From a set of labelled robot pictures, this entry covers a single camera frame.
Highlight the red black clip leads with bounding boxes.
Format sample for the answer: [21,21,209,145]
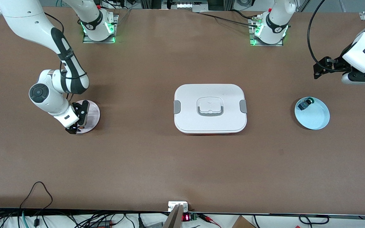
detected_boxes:
[198,213,221,228]

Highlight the looped black cable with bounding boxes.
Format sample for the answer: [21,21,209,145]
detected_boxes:
[19,181,54,219]

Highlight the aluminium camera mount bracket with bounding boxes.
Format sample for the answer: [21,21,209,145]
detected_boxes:
[163,201,189,228]

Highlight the silver metal equipment rack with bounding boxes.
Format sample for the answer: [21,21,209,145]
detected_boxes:
[162,0,209,12]

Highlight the black power adapter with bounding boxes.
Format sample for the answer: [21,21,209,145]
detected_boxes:
[89,220,115,228]

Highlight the coiled black cable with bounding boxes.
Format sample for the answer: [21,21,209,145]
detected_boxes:
[299,215,330,225]

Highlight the brown cardboard box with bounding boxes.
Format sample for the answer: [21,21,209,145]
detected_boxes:
[232,215,256,228]

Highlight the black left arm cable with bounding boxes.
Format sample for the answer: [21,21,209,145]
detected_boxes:
[307,0,327,68]

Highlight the thin black cable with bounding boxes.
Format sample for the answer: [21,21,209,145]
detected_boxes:
[198,12,259,28]

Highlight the pink round plate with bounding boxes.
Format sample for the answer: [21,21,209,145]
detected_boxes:
[70,100,101,134]

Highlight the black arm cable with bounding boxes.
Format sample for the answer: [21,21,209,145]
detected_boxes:
[307,0,327,68]
[45,13,75,102]

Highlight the white lunch box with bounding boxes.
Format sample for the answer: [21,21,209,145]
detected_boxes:
[173,84,247,135]

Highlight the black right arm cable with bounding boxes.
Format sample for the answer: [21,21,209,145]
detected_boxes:
[45,13,75,102]

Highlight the light blue round plate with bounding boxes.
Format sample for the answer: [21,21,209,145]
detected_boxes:
[294,97,330,130]

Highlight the grey lunch box handle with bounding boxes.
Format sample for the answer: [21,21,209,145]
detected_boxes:
[197,97,225,117]

